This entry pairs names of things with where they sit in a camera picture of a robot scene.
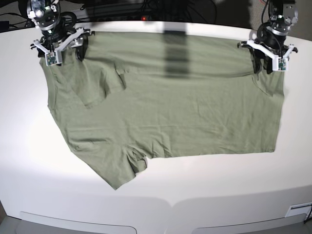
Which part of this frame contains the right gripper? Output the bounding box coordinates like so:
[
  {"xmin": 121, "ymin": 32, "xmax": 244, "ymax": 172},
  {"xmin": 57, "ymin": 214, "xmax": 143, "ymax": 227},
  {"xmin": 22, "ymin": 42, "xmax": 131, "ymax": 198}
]
[{"xmin": 30, "ymin": 19, "xmax": 94, "ymax": 61}]

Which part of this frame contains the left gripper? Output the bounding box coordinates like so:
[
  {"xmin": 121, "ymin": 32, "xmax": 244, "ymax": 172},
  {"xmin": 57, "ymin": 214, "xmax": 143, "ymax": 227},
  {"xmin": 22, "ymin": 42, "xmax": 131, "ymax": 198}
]
[{"xmin": 237, "ymin": 24, "xmax": 291, "ymax": 74}]

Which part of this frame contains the green T-shirt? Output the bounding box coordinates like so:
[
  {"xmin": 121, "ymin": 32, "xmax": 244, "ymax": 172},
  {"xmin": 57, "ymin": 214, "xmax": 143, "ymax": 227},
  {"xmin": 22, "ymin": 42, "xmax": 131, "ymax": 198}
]
[{"xmin": 40, "ymin": 32, "xmax": 284, "ymax": 189}]

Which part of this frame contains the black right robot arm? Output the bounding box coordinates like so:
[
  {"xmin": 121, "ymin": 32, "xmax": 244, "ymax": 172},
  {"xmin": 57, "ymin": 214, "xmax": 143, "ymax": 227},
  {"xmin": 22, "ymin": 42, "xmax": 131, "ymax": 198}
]
[{"xmin": 27, "ymin": 0, "xmax": 94, "ymax": 66}]

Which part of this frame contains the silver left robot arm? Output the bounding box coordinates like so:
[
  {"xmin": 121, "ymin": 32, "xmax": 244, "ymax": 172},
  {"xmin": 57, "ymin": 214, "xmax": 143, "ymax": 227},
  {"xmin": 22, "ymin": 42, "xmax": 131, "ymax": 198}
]
[{"xmin": 237, "ymin": 0, "xmax": 298, "ymax": 74}]

